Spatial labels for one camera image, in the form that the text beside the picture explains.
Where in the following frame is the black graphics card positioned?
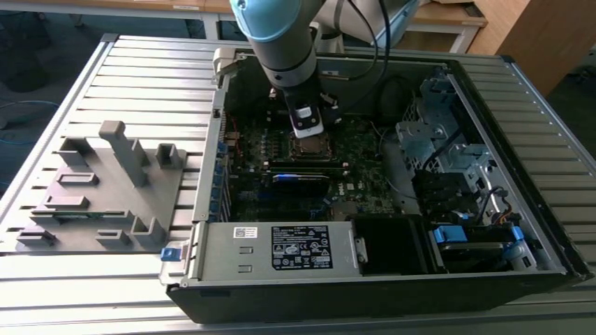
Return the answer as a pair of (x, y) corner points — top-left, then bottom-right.
(270, 172), (334, 207)

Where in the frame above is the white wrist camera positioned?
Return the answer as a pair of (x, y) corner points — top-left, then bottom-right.
(289, 104), (325, 139)

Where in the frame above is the blue floor cable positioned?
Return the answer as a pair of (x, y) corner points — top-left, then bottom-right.
(0, 99), (62, 110)

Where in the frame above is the grey braided wire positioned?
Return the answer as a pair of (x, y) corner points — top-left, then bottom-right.
(370, 121), (402, 149)

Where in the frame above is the green RAM stick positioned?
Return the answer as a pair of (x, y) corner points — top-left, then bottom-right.
(53, 211), (106, 223)

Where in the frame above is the grey power supply unit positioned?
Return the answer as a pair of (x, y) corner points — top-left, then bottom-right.
(184, 220), (369, 282)

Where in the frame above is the black disk bay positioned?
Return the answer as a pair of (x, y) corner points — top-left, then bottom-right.
(412, 170), (480, 224)

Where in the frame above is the black drive power cable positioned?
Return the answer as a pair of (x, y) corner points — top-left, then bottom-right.
(477, 186), (516, 228)

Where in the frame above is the black looped case cable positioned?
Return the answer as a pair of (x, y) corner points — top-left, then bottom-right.
(374, 75), (416, 127)

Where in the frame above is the metal socket cover frame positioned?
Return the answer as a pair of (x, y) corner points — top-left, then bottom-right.
(289, 134), (337, 161)

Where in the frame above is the wooden cabinet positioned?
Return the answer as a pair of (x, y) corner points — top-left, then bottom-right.
(468, 0), (596, 97)

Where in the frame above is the silver CPU plate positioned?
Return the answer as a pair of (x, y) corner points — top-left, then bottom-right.
(297, 137), (329, 155)

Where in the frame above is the black power supply label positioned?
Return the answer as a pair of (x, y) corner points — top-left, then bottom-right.
(270, 225), (332, 270)

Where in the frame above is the silver metal drive cage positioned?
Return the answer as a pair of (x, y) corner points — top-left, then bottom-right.
(393, 75), (498, 196)

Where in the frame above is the blue disk carrier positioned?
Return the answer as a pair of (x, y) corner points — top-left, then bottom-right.
(430, 225), (529, 275)

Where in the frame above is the black plastic shroud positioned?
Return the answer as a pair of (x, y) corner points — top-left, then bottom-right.
(350, 216), (432, 276)

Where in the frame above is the black open PC case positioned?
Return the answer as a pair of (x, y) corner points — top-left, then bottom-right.
(157, 47), (594, 325)

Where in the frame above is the pale blue teach pendant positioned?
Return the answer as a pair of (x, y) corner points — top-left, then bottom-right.
(372, 0), (420, 46)

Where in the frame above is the black RAM slot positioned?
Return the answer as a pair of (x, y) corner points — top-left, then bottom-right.
(266, 165), (348, 174)
(265, 158), (345, 168)

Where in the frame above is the black hard disk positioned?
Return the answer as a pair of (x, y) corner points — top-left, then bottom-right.
(440, 243), (506, 273)

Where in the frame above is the wooden top desk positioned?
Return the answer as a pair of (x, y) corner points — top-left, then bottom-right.
(0, 0), (220, 39)
(217, 0), (489, 53)

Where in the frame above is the grey case latch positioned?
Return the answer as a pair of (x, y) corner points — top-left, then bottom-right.
(212, 47), (248, 87)

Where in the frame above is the green motherboard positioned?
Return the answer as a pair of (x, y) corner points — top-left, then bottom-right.
(216, 111), (410, 223)

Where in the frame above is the grey plastic parts rack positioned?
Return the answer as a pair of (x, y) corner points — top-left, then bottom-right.
(16, 120), (189, 254)

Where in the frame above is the metal CPU socket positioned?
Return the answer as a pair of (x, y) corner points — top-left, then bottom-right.
(288, 131), (338, 161)

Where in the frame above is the black drive data cable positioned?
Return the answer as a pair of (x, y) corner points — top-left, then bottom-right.
(421, 127), (465, 172)

